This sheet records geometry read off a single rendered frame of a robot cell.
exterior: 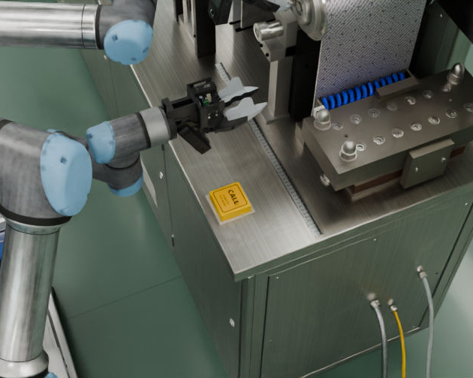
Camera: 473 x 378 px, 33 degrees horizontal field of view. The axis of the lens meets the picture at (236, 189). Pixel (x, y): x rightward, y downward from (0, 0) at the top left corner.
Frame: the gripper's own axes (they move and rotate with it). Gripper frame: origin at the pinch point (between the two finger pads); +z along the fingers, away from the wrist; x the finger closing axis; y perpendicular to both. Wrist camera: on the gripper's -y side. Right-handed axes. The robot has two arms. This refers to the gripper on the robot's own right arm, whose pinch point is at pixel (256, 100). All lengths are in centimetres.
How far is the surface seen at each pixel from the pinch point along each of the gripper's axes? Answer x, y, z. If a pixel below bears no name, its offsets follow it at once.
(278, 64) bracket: 7.9, -0.7, 8.9
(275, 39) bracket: 10.2, 4.6, 9.0
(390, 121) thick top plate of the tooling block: -11.9, -6.1, 25.8
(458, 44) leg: 13, -21, 63
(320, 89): -0.1, -3.3, 15.1
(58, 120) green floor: 107, -109, -30
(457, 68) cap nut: -7.3, -2.1, 44.5
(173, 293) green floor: 21, -109, -17
